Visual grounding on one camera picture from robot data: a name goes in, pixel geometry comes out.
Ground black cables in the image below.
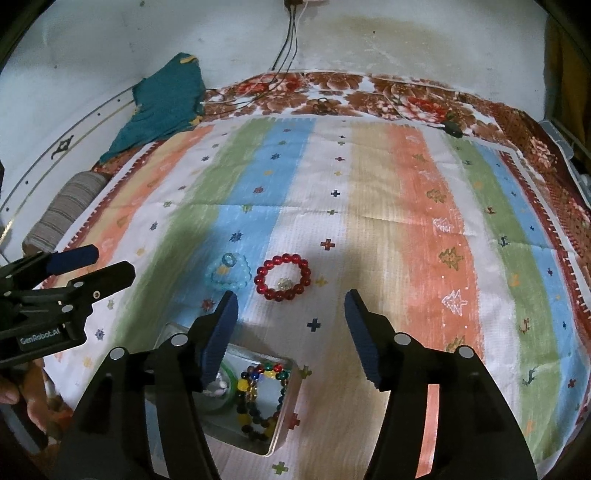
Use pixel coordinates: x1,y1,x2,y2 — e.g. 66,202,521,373
202,0,306,116

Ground small black device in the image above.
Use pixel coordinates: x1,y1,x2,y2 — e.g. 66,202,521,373
442,118,464,139

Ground yellow and black bead bracelet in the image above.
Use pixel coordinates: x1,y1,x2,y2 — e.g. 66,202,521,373
234,363,290,443

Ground striped grey pillow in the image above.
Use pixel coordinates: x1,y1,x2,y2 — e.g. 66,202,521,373
22,171,111,257

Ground person's left hand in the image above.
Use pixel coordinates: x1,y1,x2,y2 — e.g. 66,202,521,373
1,359,72,440

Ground light blue bead bracelet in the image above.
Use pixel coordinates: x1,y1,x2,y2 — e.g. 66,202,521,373
206,251,254,292

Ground red bead bracelet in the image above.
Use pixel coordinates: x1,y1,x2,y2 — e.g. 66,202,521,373
253,252,313,303

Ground multicolour bead bracelet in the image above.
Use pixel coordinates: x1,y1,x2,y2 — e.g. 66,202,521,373
239,362,291,386

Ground white bead bracelet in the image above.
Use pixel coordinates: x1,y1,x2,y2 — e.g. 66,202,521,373
202,375,230,399

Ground striped colourful woven mat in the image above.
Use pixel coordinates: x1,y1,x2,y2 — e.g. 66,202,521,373
45,115,590,479

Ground green jade bangle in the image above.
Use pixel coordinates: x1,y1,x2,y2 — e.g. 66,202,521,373
193,362,238,415

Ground teal cloth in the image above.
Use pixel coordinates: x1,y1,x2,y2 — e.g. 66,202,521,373
98,52,205,164

